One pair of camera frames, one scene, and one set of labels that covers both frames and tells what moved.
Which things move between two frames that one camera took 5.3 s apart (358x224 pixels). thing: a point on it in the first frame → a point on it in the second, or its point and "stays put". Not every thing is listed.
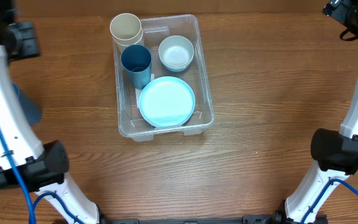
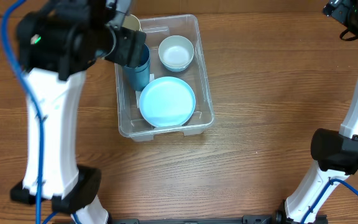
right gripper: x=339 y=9 stays put
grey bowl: x=176 y=53 stays put
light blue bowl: x=176 y=66 stays put
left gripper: x=30 y=47 → x=130 y=50
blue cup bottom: x=32 y=109 → x=138 y=76
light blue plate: x=167 y=101 stays put
